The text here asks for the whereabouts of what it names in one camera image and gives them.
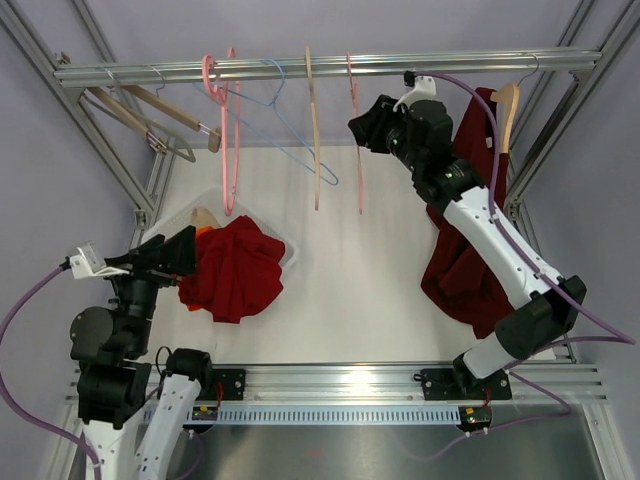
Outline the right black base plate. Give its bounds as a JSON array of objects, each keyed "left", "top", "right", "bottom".
[{"left": 413, "top": 367, "right": 513, "bottom": 401}]

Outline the white slotted cable duct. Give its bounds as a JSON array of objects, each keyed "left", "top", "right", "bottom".
[{"left": 182, "top": 405, "right": 462, "bottom": 426}]

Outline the white plastic basket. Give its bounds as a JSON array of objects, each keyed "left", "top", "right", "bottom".
[{"left": 142, "top": 185, "right": 298, "bottom": 275}]

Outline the wooden hanger with metal hook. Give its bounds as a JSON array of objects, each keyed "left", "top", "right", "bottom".
[{"left": 490, "top": 53, "right": 540, "bottom": 154}]

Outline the empty wooden hanger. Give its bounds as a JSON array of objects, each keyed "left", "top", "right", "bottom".
[
  {"left": 85, "top": 87, "right": 196, "bottom": 163},
  {"left": 124, "top": 85, "right": 222, "bottom": 153}
]

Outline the beige round hook hanger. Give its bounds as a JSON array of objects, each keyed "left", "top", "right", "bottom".
[{"left": 305, "top": 45, "right": 321, "bottom": 211}]

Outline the light blue wire hanger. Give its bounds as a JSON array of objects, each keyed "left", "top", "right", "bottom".
[{"left": 198, "top": 55, "right": 339, "bottom": 197}]

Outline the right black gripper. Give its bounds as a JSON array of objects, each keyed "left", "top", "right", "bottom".
[{"left": 349, "top": 95, "right": 424, "bottom": 174}]

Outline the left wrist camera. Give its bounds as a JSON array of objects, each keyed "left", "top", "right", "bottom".
[{"left": 65, "top": 242, "right": 129, "bottom": 280}]

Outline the red t shirt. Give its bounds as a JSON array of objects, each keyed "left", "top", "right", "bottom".
[{"left": 178, "top": 216, "right": 285, "bottom": 324}]

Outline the beige t shirt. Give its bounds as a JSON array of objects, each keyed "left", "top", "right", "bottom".
[{"left": 190, "top": 206, "right": 220, "bottom": 230}]

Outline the dark maroon t shirt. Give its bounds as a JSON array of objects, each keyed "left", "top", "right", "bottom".
[{"left": 421, "top": 100, "right": 513, "bottom": 339}]

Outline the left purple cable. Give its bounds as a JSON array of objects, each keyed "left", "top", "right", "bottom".
[{"left": 0, "top": 262, "right": 207, "bottom": 480}]

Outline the purple cable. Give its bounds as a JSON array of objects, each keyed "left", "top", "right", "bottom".
[
  {"left": 389, "top": 72, "right": 637, "bottom": 461},
  {"left": 0, "top": 262, "right": 207, "bottom": 480}
]

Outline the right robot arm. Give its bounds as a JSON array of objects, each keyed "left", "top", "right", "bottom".
[{"left": 348, "top": 95, "right": 586, "bottom": 397}]

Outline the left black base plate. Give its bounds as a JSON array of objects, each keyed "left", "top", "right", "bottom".
[{"left": 197, "top": 368, "right": 247, "bottom": 402}]

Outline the orange t shirt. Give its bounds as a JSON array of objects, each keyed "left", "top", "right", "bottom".
[{"left": 187, "top": 225, "right": 215, "bottom": 312}]

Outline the pink plastic hanger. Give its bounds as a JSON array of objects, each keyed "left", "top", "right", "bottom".
[{"left": 201, "top": 54, "right": 241, "bottom": 216}]

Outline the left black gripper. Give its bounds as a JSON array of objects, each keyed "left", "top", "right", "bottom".
[{"left": 102, "top": 225, "right": 196, "bottom": 354}]

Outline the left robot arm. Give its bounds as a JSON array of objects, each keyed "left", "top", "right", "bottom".
[{"left": 69, "top": 226, "right": 215, "bottom": 479}]

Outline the aluminium hanging rail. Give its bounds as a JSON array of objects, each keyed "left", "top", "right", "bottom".
[{"left": 54, "top": 47, "right": 602, "bottom": 88}]

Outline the thin pink wire hanger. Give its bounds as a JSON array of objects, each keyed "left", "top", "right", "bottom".
[{"left": 346, "top": 52, "right": 364, "bottom": 215}]

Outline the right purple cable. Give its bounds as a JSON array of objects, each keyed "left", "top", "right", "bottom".
[{"left": 389, "top": 72, "right": 637, "bottom": 461}]

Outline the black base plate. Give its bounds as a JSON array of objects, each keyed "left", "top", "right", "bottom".
[
  {"left": 197, "top": 368, "right": 247, "bottom": 402},
  {"left": 413, "top": 367, "right": 513, "bottom": 401}
]

